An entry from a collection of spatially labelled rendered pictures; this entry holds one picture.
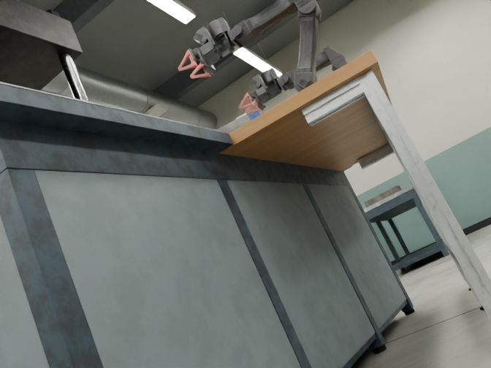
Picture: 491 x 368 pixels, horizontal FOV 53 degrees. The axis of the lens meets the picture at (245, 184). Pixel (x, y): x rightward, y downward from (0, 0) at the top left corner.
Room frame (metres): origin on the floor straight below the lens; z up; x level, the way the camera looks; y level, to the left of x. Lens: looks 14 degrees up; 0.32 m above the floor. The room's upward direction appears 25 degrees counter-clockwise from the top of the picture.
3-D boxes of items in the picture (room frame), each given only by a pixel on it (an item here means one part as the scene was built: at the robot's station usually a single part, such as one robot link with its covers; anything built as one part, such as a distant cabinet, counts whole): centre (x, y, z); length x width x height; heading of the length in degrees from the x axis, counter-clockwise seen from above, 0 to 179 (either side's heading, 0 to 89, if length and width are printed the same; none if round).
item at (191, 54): (1.62, 0.00, 1.20); 0.09 x 0.07 x 0.07; 73
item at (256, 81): (2.21, -0.25, 1.25); 0.07 x 0.06 x 0.11; 163
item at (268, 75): (2.17, -0.34, 1.24); 0.12 x 0.09 x 0.12; 73
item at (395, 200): (6.18, -1.61, 0.46); 1.90 x 0.70 x 0.92; 158
